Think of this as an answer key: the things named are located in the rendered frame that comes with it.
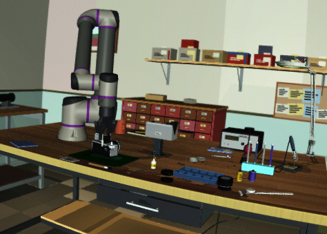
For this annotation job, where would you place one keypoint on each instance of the black camera lens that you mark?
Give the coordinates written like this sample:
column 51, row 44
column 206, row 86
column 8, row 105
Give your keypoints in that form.
column 224, row 182

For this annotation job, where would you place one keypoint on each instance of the small white bottle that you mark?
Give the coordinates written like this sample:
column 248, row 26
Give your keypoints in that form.
column 153, row 164

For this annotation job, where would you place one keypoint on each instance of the cork notice board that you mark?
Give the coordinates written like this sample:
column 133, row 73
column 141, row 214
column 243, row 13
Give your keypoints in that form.
column 286, row 100

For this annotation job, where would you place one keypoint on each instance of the small grey flat box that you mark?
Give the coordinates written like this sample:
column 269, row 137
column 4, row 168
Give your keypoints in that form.
column 190, row 101

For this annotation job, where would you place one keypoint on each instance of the orange mug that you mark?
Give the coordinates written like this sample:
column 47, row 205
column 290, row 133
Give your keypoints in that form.
column 119, row 127

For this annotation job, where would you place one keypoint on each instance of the silver spanner wrench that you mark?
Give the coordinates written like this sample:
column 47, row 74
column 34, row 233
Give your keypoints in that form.
column 265, row 192

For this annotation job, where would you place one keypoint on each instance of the blue parts tray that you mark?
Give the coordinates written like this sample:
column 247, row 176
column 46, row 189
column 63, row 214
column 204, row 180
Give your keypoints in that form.
column 196, row 175

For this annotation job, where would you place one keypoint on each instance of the thin black pick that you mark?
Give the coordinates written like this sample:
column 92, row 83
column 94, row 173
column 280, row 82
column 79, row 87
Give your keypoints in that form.
column 137, row 170

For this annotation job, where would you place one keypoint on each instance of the plain red box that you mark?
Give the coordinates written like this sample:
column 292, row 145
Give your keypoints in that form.
column 189, row 43

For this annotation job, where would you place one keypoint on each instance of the black cylindrical instrument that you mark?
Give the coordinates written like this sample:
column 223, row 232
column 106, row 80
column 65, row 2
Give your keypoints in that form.
column 7, row 98

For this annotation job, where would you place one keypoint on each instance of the red blower bulb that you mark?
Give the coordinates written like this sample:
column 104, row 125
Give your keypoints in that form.
column 247, row 149

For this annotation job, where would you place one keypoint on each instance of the grey steel ruler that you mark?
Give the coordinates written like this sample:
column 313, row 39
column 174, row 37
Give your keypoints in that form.
column 69, row 159

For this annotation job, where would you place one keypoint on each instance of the soldering iron with stand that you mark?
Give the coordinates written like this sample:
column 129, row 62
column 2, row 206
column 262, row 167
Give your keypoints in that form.
column 291, row 167

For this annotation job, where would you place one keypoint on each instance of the blue booklet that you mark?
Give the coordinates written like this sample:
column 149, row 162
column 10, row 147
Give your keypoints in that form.
column 219, row 149

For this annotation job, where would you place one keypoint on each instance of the red and blue box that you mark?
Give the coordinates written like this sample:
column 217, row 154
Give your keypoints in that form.
column 237, row 58

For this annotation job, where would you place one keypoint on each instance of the dark blue flat box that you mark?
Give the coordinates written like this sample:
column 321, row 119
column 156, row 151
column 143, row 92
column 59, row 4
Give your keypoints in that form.
column 287, row 57

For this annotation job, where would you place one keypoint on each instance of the grey screwdriver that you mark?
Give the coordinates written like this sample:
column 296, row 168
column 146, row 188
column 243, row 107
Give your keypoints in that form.
column 248, row 151
column 263, row 154

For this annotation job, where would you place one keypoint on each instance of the dark green mat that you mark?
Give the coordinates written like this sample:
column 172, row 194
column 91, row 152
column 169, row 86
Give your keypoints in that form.
column 122, row 159

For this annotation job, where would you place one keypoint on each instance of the wooden wall shelf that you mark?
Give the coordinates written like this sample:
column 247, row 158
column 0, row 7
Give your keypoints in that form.
column 204, row 63

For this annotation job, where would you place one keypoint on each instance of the framed wall picture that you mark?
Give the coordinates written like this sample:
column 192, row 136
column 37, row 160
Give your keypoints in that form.
column 95, row 43

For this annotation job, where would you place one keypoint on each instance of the black tester with grey panel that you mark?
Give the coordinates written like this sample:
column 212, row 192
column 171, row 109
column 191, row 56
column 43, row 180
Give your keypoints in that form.
column 235, row 139

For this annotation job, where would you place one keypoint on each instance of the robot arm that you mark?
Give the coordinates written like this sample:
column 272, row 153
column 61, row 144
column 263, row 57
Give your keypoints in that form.
column 81, row 52

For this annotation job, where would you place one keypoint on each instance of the blue screwdriver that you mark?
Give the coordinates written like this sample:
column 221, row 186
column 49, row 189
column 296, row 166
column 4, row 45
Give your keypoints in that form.
column 256, row 153

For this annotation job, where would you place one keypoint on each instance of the purple film canister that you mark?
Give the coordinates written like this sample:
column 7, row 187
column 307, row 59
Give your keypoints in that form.
column 252, row 175

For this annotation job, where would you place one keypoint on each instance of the grey magnifier lamp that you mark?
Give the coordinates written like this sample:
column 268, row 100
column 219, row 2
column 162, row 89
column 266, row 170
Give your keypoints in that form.
column 312, row 111

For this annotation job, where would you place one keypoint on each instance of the yellow film canister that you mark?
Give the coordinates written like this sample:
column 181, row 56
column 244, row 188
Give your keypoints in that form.
column 239, row 176

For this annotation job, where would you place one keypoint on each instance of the wooden stool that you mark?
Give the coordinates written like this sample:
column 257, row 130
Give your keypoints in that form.
column 84, row 218

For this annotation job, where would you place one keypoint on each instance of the tan flat box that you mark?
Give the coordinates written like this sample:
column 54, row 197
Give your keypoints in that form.
column 155, row 97

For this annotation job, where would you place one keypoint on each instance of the silver tweezers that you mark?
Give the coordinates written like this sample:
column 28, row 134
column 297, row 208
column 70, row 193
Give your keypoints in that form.
column 221, row 156

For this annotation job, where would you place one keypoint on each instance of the tan cardboard box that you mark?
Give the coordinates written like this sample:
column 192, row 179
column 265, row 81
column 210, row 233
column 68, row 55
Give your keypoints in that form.
column 213, row 56
column 318, row 62

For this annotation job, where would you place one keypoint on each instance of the grey cardboard box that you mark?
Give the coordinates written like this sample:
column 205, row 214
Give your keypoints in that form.
column 162, row 53
column 187, row 54

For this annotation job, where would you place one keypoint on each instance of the blue notebook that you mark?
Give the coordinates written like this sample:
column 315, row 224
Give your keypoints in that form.
column 23, row 144

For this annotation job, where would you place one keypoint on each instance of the light blue tool stand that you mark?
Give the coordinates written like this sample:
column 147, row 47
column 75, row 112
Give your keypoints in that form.
column 256, row 168

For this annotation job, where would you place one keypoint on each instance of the yellow pencil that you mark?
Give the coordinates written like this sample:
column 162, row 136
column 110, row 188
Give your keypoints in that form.
column 139, row 132

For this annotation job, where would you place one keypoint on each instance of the black lens cap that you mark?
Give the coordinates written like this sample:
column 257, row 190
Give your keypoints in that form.
column 167, row 172
column 166, row 179

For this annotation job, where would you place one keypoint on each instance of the red labelled box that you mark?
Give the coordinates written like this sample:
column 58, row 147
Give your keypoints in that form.
column 264, row 60

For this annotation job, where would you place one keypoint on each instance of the brown side table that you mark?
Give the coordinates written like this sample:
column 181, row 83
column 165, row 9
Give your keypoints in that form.
column 20, row 110

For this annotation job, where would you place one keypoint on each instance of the dark grey bench drawer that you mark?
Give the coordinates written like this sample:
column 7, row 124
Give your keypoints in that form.
column 148, row 205

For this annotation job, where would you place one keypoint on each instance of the purple screwdriver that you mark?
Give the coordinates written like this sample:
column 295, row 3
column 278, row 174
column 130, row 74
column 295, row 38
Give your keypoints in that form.
column 271, row 154

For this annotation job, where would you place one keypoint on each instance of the grey cradle on black stand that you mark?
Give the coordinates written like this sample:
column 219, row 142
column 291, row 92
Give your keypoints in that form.
column 159, row 131

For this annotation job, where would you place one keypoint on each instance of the red drawer cabinet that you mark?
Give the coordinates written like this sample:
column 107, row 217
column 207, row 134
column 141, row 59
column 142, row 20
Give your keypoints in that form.
column 194, row 116

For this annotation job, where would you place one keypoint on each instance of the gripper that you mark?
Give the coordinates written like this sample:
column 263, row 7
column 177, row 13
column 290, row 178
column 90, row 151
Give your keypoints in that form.
column 106, row 114

